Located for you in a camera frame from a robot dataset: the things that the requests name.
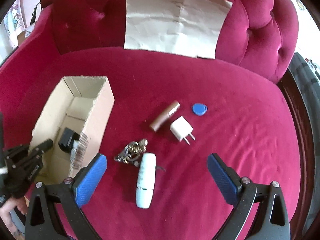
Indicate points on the black glossy device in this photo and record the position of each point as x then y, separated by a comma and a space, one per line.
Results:
67, 140

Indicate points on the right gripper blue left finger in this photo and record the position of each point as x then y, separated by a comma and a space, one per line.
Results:
87, 180

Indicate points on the metal key bunch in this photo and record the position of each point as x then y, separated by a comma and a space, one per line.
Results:
132, 153

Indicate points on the blue key fob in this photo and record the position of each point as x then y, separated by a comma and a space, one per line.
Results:
199, 109

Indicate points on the grey plaid fabric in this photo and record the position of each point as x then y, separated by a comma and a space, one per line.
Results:
308, 85

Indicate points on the cardboard box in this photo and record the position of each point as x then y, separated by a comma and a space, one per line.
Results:
82, 104

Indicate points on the red velvet armchair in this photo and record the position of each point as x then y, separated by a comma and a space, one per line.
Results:
248, 121

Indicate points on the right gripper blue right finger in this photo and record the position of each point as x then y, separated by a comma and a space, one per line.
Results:
226, 179

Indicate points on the white USB charger plug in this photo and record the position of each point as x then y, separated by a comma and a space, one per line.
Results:
181, 129

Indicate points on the brown paper sheet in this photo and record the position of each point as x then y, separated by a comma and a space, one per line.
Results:
182, 27

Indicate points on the white roll-on bottle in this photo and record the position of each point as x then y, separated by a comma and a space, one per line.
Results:
146, 181

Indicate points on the brown lipstick tube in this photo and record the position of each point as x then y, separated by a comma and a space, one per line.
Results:
164, 116

